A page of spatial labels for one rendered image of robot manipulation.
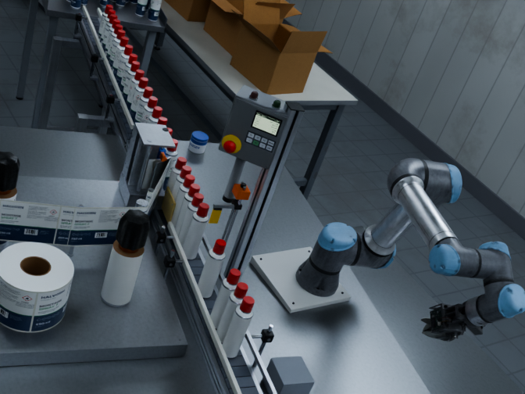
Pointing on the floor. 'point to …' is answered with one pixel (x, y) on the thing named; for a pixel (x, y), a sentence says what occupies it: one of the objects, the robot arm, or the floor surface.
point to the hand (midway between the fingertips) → (428, 331)
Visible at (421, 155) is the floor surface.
